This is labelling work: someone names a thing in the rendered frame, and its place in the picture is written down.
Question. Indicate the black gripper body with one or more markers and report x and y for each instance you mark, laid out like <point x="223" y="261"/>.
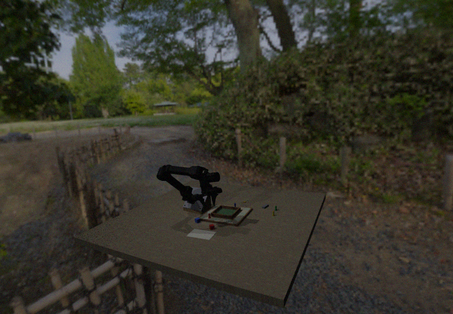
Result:
<point x="199" y="197"/>

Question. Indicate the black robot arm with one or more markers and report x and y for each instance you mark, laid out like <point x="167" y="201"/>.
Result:
<point x="194" y="172"/>

